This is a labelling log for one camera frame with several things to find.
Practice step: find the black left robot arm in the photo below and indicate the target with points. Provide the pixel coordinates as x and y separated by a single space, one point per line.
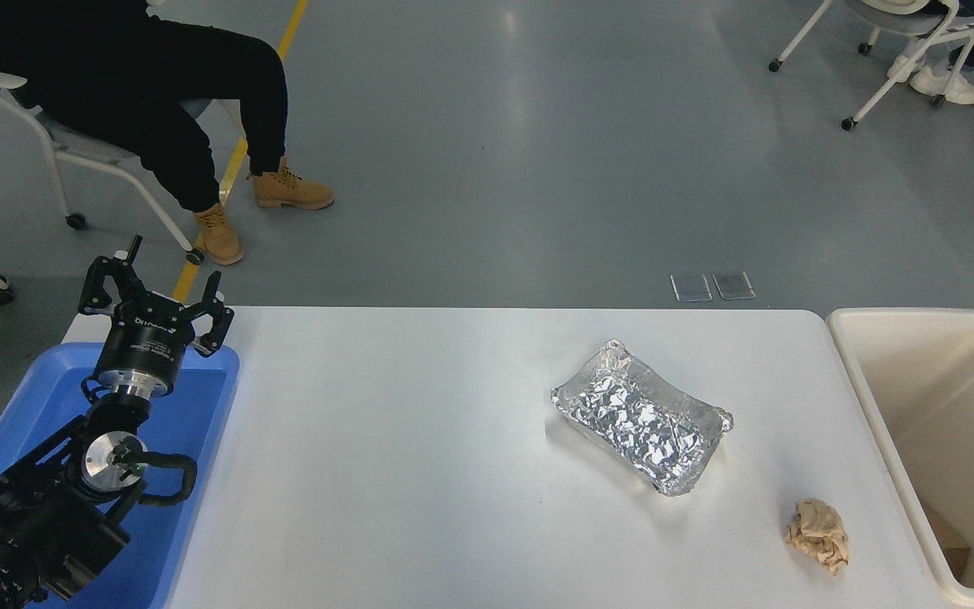
39 524

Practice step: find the crumpled silver foil tray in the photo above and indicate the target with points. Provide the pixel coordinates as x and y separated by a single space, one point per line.
635 419

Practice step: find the blue plastic tray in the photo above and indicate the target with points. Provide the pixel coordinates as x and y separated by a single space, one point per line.
191 423

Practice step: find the crumpled tan paper ball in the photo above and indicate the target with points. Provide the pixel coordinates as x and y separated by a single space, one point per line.
818 534

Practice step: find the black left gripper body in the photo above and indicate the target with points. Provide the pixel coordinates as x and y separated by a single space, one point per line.
145 345

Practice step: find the large pale plastic bin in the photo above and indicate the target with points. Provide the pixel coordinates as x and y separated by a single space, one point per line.
943 406

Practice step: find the clear floor plate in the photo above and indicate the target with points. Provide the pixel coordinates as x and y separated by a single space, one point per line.
692 288
734 285

